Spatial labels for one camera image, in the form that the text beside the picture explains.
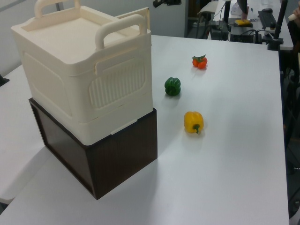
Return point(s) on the black Franka gripper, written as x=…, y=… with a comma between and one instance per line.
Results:
x=173, y=2

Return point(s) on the cream plastic storage cabinet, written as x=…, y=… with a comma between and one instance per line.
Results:
x=70, y=54

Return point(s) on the cream chair back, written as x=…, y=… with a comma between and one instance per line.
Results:
x=207, y=9

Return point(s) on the thin black upright pole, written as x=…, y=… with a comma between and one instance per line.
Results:
x=227, y=11

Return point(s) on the red orange tomato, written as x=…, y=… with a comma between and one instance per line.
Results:
x=199, y=62

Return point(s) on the green bell pepper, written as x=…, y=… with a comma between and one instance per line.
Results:
x=173, y=86

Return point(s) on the yellow sponge block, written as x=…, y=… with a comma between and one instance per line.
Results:
x=242, y=22

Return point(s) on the black equipment box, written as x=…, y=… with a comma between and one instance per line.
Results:
x=241, y=34

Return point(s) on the black computer keyboard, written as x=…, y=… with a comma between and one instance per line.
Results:
x=267, y=20

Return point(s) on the yellow bell pepper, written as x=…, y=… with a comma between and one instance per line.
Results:
x=192, y=120

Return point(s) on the black pole with table clamp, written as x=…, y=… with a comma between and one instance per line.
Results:
x=280, y=23

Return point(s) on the dark brown wooden box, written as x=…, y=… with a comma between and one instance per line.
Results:
x=122, y=159

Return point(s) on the black stand foot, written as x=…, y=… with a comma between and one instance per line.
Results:
x=3, y=80

